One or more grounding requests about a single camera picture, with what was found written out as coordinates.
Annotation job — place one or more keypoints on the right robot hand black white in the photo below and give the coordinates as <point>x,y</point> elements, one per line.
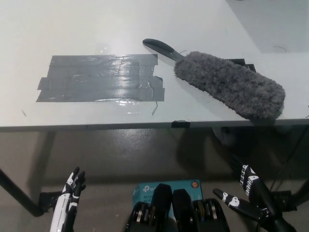
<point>251,205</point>

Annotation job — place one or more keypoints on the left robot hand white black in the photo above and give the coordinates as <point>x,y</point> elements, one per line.
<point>64,205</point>

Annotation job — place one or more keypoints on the black robot body blocks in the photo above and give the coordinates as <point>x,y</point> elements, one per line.
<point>176,212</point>

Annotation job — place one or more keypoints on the black table base bar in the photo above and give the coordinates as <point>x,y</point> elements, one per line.
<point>21,193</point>

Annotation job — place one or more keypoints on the grey table leg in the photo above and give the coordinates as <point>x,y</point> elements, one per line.
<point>46,162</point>

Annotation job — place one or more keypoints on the teal tp-link router box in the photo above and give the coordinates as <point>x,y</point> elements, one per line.
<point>190,191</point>

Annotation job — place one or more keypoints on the grey round caster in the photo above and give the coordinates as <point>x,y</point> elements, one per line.
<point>224,136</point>

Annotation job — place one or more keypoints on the grey duct tape patch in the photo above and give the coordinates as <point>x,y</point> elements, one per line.
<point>101,78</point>

